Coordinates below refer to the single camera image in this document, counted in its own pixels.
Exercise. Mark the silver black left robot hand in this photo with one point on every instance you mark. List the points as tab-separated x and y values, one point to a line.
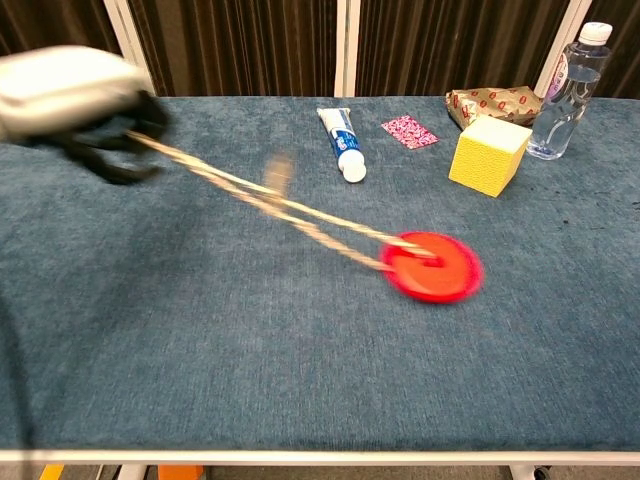
65	90

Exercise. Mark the black caster wheel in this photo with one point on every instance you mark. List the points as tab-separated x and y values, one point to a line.
541	472

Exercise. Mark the brown printed paper bag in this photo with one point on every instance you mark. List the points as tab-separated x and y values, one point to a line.
492	102

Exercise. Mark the blue velvet table cloth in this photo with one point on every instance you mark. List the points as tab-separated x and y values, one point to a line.
200	325

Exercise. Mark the dark brown curtain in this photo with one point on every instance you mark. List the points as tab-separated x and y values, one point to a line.
240	45

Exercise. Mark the white frame post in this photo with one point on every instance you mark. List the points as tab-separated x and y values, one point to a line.
562	45
125	30
347	50

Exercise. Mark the red plastic disc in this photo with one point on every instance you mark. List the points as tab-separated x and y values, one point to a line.
440	282

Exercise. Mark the white blue toothpaste tube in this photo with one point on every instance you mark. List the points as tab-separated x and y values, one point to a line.
343	141

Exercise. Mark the clear plastic water bottle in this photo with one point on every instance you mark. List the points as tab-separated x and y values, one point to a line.
565	95

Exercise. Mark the yellow foam cube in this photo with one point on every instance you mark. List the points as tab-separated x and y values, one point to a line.
487	160

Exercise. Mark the white table frame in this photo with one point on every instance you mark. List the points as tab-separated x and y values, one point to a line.
320	457

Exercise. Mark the yellow object under table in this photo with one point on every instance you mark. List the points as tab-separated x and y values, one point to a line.
52	473

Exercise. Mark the orange object under table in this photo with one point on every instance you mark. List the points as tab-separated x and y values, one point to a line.
180	473

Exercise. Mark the pink patterned card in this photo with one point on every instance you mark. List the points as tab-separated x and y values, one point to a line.
409	131

